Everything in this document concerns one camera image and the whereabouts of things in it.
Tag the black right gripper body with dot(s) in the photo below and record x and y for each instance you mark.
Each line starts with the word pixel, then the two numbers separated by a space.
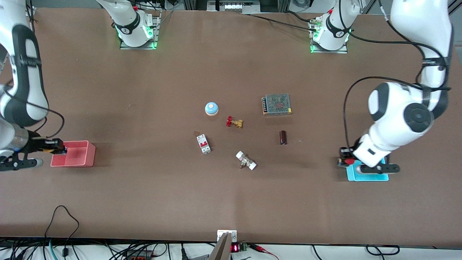
pixel 36 143

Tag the red push button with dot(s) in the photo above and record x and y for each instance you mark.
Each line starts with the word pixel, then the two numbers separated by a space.
pixel 350 161

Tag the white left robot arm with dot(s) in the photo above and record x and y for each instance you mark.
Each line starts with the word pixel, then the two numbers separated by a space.
pixel 397 108

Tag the cyan plastic bin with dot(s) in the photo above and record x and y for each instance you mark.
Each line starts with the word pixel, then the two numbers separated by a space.
pixel 368 177

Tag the pink plastic bin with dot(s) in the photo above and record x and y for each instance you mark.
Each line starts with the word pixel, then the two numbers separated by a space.
pixel 77 155

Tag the dark brown cylinder capacitor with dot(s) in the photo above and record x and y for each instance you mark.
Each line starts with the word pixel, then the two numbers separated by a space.
pixel 283 137

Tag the metal mesh power supply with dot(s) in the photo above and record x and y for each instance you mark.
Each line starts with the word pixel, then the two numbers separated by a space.
pixel 278 104

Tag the metal fitting white ends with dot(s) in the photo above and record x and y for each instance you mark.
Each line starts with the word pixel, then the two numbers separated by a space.
pixel 246 160

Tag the blue dome button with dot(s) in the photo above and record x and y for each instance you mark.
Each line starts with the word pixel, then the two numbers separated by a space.
pixel 212 108

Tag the red digit display module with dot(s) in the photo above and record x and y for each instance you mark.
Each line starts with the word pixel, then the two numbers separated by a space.
pixel 235 248

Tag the white circuit breaker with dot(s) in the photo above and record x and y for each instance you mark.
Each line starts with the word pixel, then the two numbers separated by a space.
pixel 204 144

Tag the aluminium profile bar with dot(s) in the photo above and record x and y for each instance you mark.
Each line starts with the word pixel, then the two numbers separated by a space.
pixel 221 251

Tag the white power strip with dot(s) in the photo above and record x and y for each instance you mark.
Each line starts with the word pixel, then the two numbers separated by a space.
pixel 234 6

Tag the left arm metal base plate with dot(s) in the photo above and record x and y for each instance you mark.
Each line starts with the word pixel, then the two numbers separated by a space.
pixel 343 51

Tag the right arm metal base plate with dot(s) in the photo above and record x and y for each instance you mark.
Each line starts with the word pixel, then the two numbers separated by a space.
pixel 156 34

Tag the white metal bracket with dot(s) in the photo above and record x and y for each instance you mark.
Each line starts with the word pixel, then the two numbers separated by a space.
pixel 221 234

